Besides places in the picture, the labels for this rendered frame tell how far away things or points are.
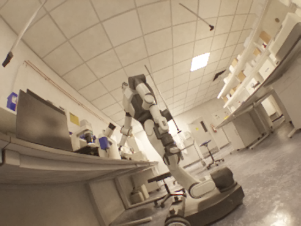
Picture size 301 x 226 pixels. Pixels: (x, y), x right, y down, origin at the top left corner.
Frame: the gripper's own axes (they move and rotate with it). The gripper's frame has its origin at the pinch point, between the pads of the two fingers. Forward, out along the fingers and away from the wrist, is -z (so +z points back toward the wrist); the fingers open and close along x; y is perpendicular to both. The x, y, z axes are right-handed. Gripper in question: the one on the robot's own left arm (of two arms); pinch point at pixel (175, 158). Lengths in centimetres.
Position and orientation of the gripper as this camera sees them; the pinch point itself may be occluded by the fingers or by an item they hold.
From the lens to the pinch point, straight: 95.6
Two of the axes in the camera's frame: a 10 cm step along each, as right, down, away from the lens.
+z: -3.3, -8.1, 4.8
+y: 2.4, -5.6, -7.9
